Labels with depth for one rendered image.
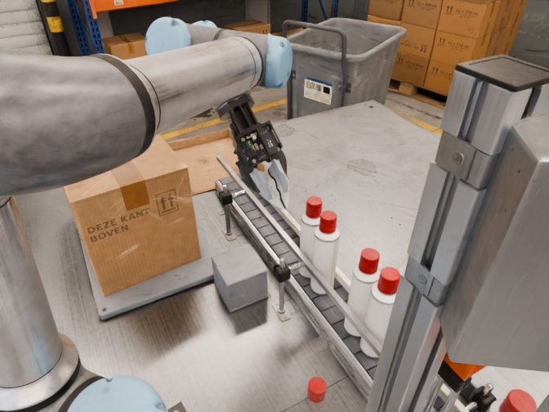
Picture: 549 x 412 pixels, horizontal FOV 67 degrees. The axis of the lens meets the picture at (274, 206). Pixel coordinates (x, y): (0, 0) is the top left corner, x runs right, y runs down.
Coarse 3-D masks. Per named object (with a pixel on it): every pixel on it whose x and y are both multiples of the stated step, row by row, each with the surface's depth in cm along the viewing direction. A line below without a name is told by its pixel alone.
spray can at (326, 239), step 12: (324, 216) 81; (336, 216) 81; (324, 228) 81; (336, 228) 83; (324, 240) 82; (336, 240) 83; (324, 252) 84; (336, 252) 85; (324, 264) 86; (312, 276) 90; (324, 276) 88; (312, 288) 92
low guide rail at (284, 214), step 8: (288, 216) 108; (288, 224) 108; (296, 224) 106; (296, 232) 106; (336, 272) 92; (344, 280) 90; (432, 384) 72; (440, 392) 71; (448, 392) 70; (456, 400) 69; (456, 408) 68; (464, 408) 68
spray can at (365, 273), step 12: (372, 252) 73; (360, 264) 73; (372, 264) 72; (360, 276) 74; (372, 276) 73; (360, 288) 75; (348, 300) 80; (360, 300) 76; (360, 312) 78; (348, 324) 82; (360, 336) 83
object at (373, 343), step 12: (216, 156) 123; (228, 168) 118; (240, 180) 113; (264, 216) 102; (276, 228) 97; (288, 240) 94; (300, 252) 91; (312, 264) 88; (324, 288) 83; (336, 300) 80; (348, 312) 78; (360, 324) 76; (372, 336) 74; (372, 348) 73; (432, 408) 63
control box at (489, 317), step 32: (512, 128) 25; (544, 128) 25; (512, 160) 25; (544, 160) 22; (512, 192) 25; (544, 192) 23; (480, 224) 29; (512, 224) 25; (544, 224) 24; (480, 256) 29; (512, 256) 26; (544, 256) 26; (480, 288) 28; (512, 288) 28; (544, 288) 27; (448, 320) 34; (480, 320) 30; (512, 320) 30; (544, 320) 29; (448, 352) 34; (480, 352) 32; (512, 352) 32; (544, 352) 31
